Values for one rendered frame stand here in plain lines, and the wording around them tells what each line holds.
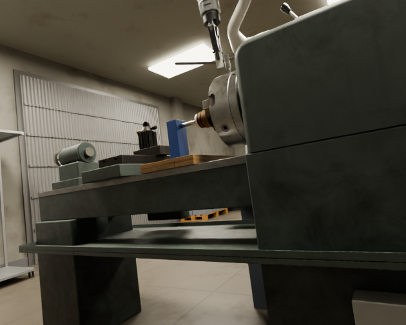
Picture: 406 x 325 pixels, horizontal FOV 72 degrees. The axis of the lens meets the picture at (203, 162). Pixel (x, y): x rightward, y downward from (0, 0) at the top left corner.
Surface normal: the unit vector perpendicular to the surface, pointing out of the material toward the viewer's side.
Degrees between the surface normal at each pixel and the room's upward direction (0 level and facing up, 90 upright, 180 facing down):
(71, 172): 90
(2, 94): 90
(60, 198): 90
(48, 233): 90
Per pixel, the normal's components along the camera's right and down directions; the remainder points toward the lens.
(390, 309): -0.55, 0.00
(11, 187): 0.84, -0.15
